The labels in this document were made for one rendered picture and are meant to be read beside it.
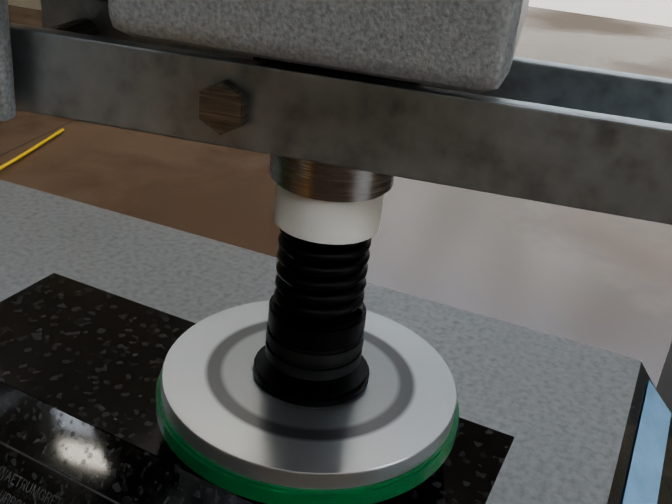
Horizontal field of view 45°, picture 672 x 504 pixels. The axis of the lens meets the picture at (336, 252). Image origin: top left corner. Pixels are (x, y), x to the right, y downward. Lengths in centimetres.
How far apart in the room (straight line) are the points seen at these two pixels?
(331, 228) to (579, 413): 30
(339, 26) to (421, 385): 30
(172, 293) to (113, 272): 7
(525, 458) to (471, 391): 9
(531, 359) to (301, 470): 31
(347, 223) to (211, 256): 38
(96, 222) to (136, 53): 48
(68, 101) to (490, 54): 25
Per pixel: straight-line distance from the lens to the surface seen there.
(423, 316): 80
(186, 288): 81
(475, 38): 38
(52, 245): 89
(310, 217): 50
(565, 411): 71
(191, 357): 61
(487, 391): 71
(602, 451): 68
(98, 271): 84
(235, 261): 86
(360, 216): 51
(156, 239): 90
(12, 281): 83
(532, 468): 64
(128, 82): 49
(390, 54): 38
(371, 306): 80
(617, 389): 76
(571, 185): 44
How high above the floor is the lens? 126
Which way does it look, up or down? 26 degrees down
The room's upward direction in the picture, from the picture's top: 6 degrees clockwise
